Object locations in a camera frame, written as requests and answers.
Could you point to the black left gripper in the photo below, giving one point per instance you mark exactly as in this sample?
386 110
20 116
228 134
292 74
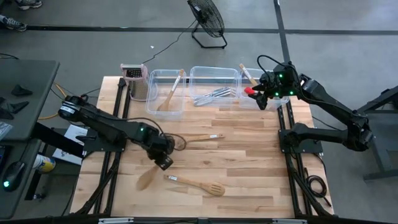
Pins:
161 147

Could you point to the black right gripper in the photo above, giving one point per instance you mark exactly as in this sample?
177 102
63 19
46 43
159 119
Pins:
271 85

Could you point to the red silicone spatula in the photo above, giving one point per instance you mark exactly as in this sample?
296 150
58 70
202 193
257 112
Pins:
248 90

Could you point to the wooden solid spoon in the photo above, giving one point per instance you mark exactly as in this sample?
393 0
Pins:
146 180

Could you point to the wooden slant-edged spatula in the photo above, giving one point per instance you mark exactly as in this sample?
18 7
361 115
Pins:
202 137

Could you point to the wooden slotted spoon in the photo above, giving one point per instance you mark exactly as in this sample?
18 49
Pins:
214 188

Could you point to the wooden slotted turner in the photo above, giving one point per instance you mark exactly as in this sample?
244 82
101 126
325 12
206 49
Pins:
163 106

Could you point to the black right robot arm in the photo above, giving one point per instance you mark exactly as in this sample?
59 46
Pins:
329 105

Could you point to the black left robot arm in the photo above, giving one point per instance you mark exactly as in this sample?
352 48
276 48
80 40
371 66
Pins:
109 127

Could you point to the clear plastic bin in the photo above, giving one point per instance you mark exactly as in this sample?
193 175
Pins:
174 105
248 104
214 77

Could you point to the metal box grater pink top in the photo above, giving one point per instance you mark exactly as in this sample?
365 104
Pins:
140 90

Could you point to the black floor fan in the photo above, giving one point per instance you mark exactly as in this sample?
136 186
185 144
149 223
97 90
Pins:
206 15

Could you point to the white paper sheet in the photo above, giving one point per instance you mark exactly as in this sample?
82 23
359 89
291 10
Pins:
71 133

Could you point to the white and yellow can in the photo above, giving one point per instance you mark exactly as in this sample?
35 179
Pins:
45 163

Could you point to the black computer mouse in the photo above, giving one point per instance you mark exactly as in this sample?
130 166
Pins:
14 175

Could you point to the black cloth piece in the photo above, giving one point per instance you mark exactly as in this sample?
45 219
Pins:
14 107

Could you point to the grey side table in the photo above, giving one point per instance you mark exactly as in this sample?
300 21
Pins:
28 77

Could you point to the clear plastic bag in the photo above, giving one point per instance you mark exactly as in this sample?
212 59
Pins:
4 130

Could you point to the person's shoe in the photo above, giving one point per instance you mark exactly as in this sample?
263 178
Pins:
29 3
14 24

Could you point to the black frame rails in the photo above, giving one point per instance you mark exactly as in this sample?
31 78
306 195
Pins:
298 186
109 180

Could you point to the black front frame bar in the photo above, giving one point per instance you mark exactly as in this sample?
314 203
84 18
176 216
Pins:
199 221

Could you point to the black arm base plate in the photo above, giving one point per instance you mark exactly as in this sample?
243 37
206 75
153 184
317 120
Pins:
311 147
93 144

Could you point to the black metal table frame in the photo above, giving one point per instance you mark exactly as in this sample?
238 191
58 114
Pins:
381 155

